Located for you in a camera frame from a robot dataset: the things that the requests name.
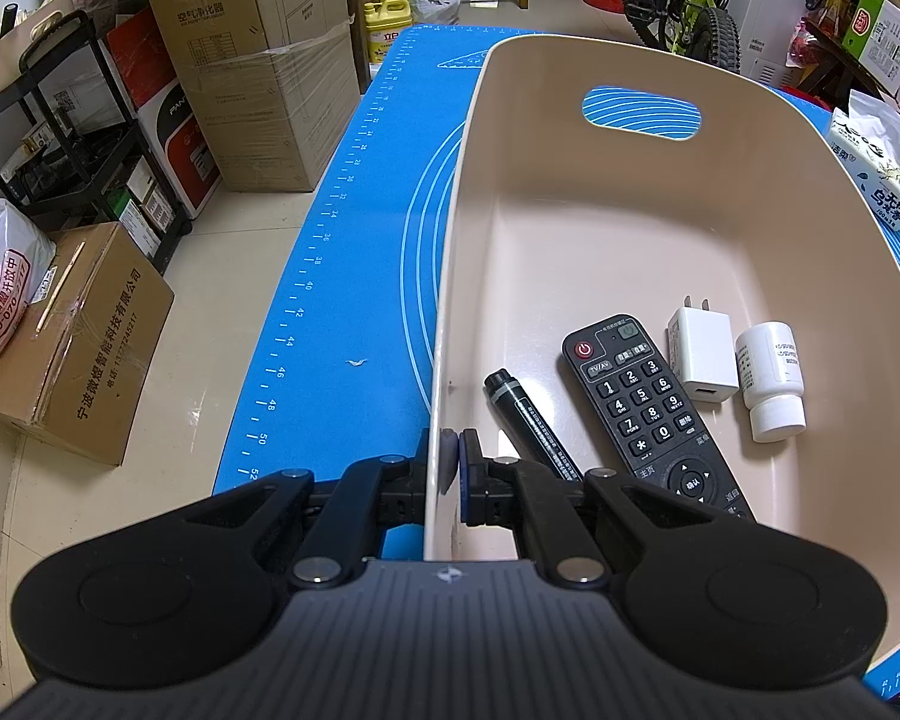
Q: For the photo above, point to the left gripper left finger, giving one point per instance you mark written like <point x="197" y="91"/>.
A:
<point x="345" y="521"/>

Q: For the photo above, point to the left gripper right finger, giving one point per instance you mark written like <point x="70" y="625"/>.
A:
<point x="539" y="510"/>

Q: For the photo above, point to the black marker pen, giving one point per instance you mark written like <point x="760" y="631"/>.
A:
<point x="525" y="426"/>

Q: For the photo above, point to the black TV remote control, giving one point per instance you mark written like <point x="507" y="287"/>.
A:
<point x="655" y="429"/>

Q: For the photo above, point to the white USB charger plug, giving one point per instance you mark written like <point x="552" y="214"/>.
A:
<point x="701" y="352"/>

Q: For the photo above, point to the white pill bottle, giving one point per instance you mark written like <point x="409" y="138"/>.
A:
<point x="771" y="381"/>

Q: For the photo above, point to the beige plastic storage bin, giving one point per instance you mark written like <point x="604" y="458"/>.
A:
<point x="598" y="178"/>

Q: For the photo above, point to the floor cardboard box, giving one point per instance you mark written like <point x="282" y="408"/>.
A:
<point x="72" y="375"/>

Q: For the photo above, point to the large stacked cardboard box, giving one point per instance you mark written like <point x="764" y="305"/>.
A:
<point x="272" y="84"/>

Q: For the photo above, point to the yellow detergent jug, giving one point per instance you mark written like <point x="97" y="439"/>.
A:
<point x="384" y="20"/>

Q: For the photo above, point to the black metal shelf cart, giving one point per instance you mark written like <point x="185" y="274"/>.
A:
<point x="80" y="175"/>

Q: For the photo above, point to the red white appliance box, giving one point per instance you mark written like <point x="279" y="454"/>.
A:
<point x="163" y="110"/>

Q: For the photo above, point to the white tissue box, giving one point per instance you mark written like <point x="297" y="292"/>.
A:
<point x="865" y="136"/>

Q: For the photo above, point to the green black bicycle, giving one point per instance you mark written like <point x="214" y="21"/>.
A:
<point x="698" y="29"/>

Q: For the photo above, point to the green white carton box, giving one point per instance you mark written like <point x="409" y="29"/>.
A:
<point x="873" y="39"/>

